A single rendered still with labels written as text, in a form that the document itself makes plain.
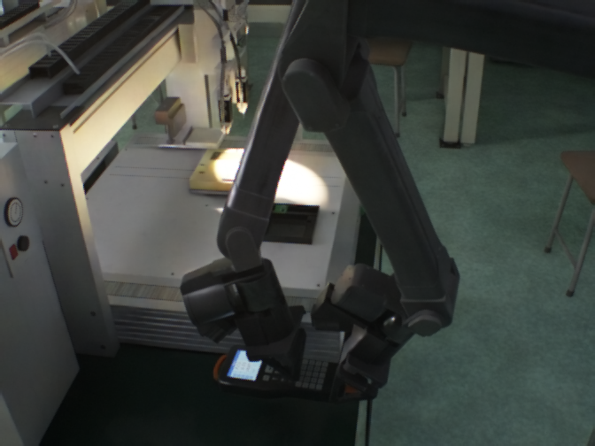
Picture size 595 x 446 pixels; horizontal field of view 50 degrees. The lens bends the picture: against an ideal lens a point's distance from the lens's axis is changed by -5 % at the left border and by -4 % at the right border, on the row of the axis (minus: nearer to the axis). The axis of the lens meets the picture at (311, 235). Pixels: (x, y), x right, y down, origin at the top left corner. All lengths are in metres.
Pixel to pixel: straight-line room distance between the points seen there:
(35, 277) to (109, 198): 0.51
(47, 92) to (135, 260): 0.40
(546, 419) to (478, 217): 1.20
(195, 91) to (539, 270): 1.65
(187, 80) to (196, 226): 0.49
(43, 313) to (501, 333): 1.75
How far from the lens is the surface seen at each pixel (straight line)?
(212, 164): 1.60
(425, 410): 2.19
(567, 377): 2.40
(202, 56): 1.57
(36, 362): 1.16
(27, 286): 1.11
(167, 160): 1.73
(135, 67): 1.33
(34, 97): 1.13
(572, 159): 2.71
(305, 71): 0.56
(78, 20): 1.83
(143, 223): 1.48
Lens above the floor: 1.63
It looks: 34 degrees down
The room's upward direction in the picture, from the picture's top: 1 degrees counter-clockwise
